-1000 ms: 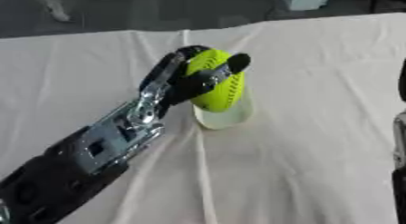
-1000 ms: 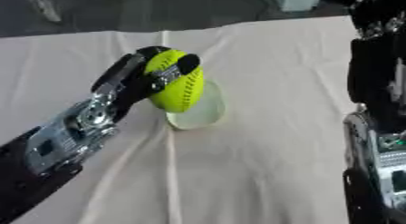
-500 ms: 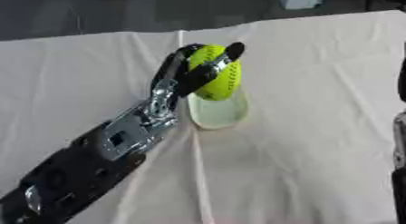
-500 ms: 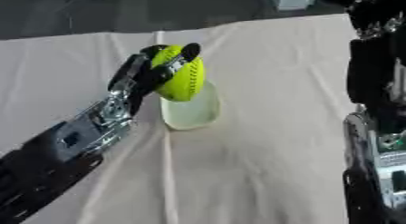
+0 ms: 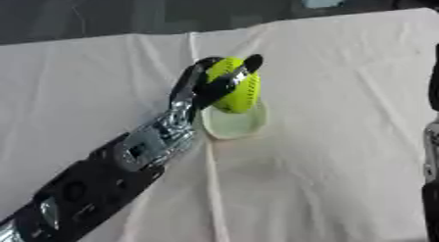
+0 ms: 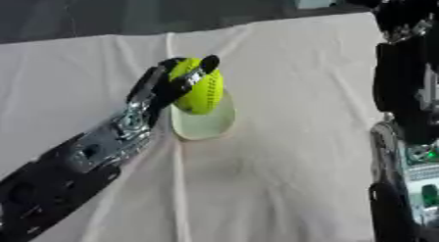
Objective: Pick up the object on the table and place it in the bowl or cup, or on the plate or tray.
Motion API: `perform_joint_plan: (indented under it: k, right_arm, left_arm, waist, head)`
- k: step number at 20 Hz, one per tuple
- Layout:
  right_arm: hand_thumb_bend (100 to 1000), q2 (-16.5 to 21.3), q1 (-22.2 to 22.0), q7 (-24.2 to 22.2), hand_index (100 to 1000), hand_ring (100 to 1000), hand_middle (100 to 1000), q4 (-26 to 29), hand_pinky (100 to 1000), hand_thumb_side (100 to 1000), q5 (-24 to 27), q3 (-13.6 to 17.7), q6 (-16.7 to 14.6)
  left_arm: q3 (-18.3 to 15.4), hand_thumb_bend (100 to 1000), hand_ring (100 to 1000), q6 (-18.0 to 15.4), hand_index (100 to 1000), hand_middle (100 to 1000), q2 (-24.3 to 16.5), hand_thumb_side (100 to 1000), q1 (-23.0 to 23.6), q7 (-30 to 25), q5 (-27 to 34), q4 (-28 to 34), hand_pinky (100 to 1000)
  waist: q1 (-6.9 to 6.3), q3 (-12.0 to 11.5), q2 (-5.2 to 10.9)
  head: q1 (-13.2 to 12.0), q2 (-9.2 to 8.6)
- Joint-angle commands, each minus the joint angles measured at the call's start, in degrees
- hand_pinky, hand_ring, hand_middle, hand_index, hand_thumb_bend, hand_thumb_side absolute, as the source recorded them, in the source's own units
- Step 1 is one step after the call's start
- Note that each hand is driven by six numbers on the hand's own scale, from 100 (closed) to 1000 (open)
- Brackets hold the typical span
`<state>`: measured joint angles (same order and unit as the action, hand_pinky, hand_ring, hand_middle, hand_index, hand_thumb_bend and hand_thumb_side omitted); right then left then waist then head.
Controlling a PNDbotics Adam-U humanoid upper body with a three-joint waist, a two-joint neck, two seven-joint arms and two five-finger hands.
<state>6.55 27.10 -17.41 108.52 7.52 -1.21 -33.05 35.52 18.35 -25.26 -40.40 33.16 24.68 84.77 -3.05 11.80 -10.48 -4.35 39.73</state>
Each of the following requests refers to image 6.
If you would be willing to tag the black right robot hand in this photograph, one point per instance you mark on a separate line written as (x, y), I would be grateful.
(403, 86)

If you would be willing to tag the pale green round dish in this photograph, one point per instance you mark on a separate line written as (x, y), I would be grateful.
(203, 125)

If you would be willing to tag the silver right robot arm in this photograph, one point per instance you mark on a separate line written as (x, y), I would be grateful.
(420, 177)

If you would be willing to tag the yellow-green stitched ball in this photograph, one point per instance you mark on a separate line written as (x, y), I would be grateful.
(207, 92)

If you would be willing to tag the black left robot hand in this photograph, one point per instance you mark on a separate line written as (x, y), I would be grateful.
(160, 89)

